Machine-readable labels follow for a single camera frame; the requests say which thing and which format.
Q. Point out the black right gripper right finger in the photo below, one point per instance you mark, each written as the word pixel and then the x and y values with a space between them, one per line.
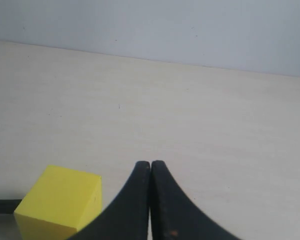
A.
pixel 173 215

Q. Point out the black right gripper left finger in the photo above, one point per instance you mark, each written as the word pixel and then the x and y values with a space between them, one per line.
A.
pixel 127 216

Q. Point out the yellow foam cube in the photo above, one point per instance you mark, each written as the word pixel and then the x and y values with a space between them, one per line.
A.
pixel 61 203

